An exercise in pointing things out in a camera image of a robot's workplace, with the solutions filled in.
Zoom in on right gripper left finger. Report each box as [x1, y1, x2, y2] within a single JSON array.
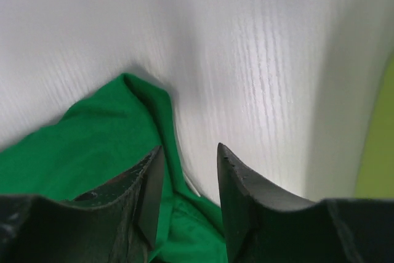
[[1, 146, 164, 262]]

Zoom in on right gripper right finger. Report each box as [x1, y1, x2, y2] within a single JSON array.
[[217, 144, 393, 262]]

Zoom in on green t-shirt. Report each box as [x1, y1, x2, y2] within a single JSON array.
[[1, 74, 227, 262]]

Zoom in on lime green plastic tray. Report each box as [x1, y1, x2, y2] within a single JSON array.
[[355, 62, 393, 198]]

